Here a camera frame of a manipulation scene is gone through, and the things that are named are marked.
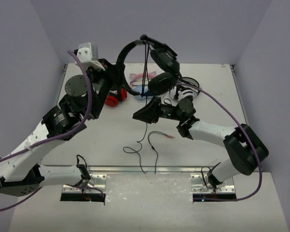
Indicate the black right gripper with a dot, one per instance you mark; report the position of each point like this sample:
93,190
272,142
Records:
151,113

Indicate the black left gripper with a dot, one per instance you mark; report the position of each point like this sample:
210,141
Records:
110,73

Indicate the black headset with microphone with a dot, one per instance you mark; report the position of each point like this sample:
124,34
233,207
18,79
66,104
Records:
164,57

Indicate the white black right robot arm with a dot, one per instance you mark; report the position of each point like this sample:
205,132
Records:
243,146

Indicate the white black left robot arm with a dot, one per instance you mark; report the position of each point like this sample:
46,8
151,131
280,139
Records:
21,172

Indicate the blue pink cat-ear headphones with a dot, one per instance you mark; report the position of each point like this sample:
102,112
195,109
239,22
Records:
136,81

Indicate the red black headphones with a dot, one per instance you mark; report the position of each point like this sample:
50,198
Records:
114,98

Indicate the white black striped headphones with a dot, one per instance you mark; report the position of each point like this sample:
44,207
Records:
185,90

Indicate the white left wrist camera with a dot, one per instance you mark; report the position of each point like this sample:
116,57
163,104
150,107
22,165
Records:
87,53

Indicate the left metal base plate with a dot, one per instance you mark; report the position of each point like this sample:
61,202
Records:
96,185

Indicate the aluminium table edge rail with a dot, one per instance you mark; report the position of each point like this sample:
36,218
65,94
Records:
140,168

